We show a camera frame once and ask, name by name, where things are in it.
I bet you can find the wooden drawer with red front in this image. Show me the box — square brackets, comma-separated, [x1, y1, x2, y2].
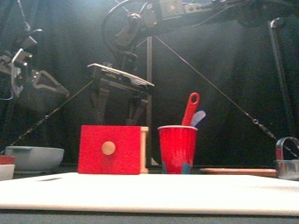
[78, 124, 143, 175]

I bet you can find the bent metal frame bar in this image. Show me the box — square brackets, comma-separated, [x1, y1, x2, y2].
[267, 17, 295, 138]

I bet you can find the white cutting board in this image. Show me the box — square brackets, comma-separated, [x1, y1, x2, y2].
[0, 171, 299, 217]

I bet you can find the pale blue toy pot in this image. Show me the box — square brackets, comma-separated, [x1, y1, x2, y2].
[4, 145, 66, 173]

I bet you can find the round wooden plate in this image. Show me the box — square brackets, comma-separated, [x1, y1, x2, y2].
[200, 167, 278, 178]

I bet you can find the thin vertical frame pole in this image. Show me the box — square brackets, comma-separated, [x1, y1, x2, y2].
[146, 36, 160, 168]

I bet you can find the steel cable with turnbuckle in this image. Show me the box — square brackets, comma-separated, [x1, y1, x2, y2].
[154, 36, 299, 160]
[7, 80, 96, 147]

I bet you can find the red plastic cup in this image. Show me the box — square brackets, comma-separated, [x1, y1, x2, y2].
[156, 125, 199, 175]

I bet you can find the metal cup with handle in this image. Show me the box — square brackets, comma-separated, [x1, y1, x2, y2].
[274, 136, 299, 181]

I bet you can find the blue toy utensil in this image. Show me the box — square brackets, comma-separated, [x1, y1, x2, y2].
[190, 109, 208, 128]

